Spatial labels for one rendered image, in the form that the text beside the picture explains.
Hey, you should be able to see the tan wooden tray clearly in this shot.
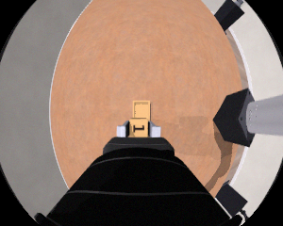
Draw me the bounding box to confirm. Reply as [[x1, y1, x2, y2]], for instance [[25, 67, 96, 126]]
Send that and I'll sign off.
[[133, 101, 150, 121]]

